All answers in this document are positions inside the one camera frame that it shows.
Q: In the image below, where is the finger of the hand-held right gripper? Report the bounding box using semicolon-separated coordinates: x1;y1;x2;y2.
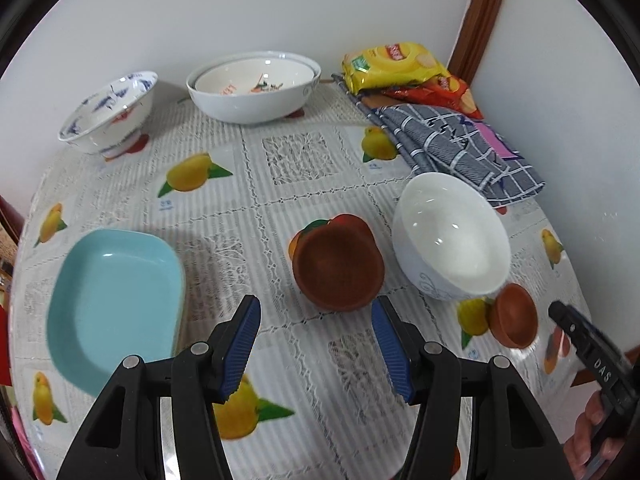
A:
548;301;598;361

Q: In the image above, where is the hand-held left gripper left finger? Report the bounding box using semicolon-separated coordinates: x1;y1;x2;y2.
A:
55;294;262;480

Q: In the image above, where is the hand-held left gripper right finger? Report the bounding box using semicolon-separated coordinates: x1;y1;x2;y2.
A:
371;295;573;480

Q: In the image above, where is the small brown bowl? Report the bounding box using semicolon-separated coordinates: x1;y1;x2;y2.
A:
489;283;539;348
292;219;386;311

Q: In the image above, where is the white bowl with grey pattern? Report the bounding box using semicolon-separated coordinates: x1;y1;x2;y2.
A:
391;172;512;302

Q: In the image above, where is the blue square plate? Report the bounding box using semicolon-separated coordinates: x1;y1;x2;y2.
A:
46;228;187;397

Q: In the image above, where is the person's right hand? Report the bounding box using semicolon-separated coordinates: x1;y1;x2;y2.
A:
564;389;621;480

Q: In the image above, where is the fruit print tablecloth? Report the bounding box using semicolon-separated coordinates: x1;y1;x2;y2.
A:
10;80;596;480

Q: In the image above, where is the grey checked cloth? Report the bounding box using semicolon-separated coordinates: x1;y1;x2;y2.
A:
331;74;547;208

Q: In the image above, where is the large white bowl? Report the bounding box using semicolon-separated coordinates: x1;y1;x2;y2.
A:
186;51;322;125

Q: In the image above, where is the red chips bag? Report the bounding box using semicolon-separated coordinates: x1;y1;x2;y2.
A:
382;74;485;121

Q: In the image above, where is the blue patterned footed bowl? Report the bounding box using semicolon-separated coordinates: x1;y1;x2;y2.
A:
57;71;159;156

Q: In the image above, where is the white bowl with printed inside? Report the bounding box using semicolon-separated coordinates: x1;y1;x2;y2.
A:
194;56;316;97

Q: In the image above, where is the yellow chips bag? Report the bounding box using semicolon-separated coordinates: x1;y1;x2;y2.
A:
342;41;449;96

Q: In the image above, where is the brown wooden door frame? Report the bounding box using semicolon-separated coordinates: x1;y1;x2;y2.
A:
446;0;511;83

